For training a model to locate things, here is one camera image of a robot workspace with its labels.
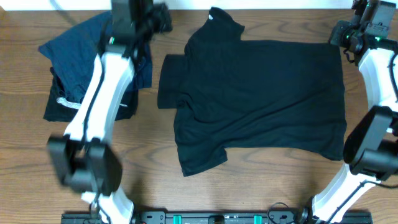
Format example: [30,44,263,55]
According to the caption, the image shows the black polo shirt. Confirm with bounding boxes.
[157,7,346,176]

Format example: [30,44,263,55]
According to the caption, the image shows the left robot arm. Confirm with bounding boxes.
[47,1,172,223]

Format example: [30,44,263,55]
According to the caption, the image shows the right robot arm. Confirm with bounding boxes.
[295,0,397,223]

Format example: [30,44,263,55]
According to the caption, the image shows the folded dark blue shorts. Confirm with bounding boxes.
[38,11,153,105]

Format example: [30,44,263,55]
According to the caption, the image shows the folded black garment white stripe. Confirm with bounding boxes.
[44,67,139,122]

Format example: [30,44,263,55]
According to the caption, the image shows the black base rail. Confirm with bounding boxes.
[60,210,373,224]

